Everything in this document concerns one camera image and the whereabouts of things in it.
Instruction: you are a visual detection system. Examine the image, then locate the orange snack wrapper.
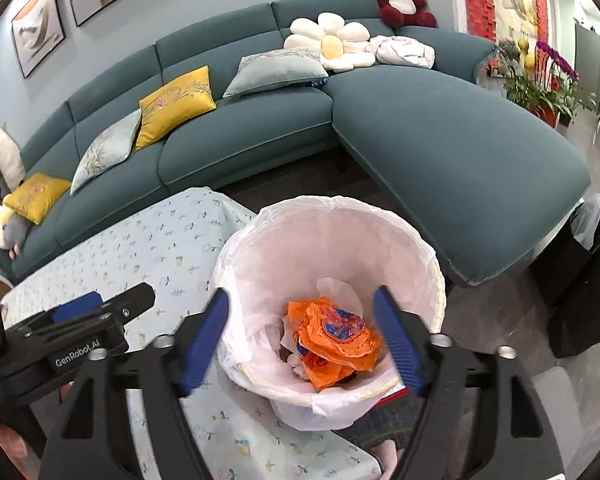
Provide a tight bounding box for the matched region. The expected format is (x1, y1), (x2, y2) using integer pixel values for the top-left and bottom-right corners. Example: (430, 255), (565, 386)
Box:
(288, 297), (382, 372)
(285, 300), (357, 394)

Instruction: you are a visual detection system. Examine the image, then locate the white tissue paper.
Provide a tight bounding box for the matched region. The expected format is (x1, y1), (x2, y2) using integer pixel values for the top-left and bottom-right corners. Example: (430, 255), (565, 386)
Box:
(280, 278), (365, 380)

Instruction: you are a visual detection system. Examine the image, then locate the white lined trash bin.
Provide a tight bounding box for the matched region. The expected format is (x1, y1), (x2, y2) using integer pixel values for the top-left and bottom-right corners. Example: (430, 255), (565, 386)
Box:
(213, 196), (446, 431)

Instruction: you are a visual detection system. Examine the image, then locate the person's left hand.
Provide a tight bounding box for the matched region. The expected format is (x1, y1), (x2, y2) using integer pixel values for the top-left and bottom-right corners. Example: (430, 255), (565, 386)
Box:
(0, 424), (40, 480)

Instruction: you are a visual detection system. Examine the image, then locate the floral light blue tablecloth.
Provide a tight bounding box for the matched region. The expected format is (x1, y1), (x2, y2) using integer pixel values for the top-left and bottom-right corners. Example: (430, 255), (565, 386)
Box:
(3, 188), (381, 479)

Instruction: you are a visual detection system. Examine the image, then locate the grey cream plush toy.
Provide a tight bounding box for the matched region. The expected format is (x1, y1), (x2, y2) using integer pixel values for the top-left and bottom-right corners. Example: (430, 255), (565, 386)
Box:
(0, 205), (33, 260)

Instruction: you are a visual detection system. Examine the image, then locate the yellow cushion left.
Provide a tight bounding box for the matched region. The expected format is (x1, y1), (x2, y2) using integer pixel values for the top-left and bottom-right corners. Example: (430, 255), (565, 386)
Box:
(3, 172), (71, 226)

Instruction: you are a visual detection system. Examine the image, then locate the yellow cushion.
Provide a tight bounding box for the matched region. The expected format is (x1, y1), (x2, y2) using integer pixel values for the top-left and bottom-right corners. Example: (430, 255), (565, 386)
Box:
(134, 66), (216, 151)
(3, 172), (71, 226)

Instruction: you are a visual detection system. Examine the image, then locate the light blue floral cushion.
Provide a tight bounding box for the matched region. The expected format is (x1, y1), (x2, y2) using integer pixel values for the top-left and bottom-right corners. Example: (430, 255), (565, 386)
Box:
(70, 108), (142, 196)

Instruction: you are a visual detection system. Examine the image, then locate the black bin with bag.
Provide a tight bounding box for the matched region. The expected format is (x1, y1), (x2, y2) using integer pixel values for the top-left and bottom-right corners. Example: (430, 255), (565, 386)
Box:
(530, 193), (600, 359)

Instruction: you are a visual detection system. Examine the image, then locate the white long plush toy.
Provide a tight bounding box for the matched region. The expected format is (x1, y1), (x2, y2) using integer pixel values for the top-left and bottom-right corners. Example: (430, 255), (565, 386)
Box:
(0, 127), (26, 191)

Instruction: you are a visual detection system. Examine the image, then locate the yellow cushion centre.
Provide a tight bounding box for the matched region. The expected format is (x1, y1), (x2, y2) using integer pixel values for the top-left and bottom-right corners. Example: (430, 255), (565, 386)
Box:
(134, 66), (216, 151)

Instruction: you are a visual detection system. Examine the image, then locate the teal sectional sofa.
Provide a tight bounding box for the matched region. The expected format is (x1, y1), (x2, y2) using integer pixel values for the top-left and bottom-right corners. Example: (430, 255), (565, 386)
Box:
(0, 0), (591, 286)

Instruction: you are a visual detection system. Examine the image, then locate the grey green cushion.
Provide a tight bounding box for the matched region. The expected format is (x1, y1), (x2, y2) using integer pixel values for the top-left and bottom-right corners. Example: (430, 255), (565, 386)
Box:
(223, 47), (328, 99)

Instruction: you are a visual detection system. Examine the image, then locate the daisy flower pillow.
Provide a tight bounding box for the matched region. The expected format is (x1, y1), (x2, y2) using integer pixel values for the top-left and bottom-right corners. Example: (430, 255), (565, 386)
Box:
(284, 12), (376, 73)

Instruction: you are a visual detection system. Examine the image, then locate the potted orchid plant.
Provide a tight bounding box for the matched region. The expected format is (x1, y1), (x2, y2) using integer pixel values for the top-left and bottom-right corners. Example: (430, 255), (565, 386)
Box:
(498, 37), (596, 129)

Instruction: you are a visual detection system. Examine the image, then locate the white pink folded blanket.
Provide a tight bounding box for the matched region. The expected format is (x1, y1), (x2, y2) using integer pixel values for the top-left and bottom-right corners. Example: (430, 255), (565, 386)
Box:
(370, 35), (436, 70)

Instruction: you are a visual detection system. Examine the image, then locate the framed wall art left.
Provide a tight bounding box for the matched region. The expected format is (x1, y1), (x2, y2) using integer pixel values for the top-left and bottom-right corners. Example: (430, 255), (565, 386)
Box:
(12, 0), (66, 78)

